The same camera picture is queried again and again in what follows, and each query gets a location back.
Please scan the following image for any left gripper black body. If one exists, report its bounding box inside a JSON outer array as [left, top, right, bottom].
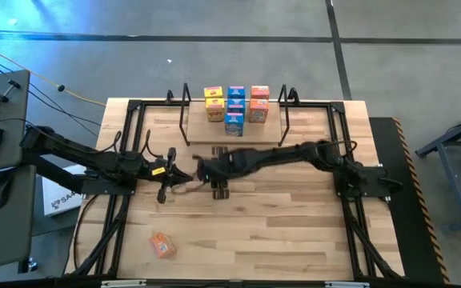
[[142, 147, 177, 204]]

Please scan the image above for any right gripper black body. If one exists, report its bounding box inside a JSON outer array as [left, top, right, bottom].
[[202, 146, 231, 200]]

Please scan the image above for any blue Rice Krispies cereal box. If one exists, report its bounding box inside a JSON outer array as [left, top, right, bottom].
[[226, 85, 247, 100], [226, 98, 247, 115], [223, 111, 246, 138]]

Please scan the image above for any yellow Corn Pops cereal box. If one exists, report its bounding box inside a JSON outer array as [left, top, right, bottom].
[[205, 97, 226, 123], [203, 86, 225, 100]]

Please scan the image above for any orange Mini-Wheats cereal box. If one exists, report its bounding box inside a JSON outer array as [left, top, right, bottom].
[[148, 231, 178, 260], [250, 84, 271, 101], [247, 98, 271, 124]]

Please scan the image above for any white printed cardboard box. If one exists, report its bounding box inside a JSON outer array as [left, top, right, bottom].
[[41, 163, 90, 218]]

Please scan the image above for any metal desk caster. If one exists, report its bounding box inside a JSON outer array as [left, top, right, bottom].
[[18, 257, 39, 275]]

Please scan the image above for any grey desk top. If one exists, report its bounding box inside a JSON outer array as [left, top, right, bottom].
[[0, 164, 38, 274], [0, 70, 31, 177]]

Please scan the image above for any black hazard-striped floor mat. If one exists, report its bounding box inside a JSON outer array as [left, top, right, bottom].
[[368, 116, 452, 286]]

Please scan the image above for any blue-grey metal cart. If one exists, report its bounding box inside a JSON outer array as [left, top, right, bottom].
[[415, 104, 461, 235]]

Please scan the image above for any wooden shelf with black frame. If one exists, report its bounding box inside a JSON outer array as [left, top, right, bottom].
[[178, 82, 292, 148]]

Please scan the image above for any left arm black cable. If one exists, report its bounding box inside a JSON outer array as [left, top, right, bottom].
[[140, 129, 163, 159]]

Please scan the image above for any silver metal bracket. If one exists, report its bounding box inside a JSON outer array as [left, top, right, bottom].
[[101, 279, 148, 288], [324, 281, 370, 288]]

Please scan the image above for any black metal table frame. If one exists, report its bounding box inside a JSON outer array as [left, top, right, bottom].
[[64, 86, 406, 288]]

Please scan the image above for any black floor cable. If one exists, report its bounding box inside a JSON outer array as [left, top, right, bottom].
[[0, 51, 102, 139]]

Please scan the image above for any yellow floor cable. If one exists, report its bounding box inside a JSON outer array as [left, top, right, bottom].
[[0, 38, 108, 108]]

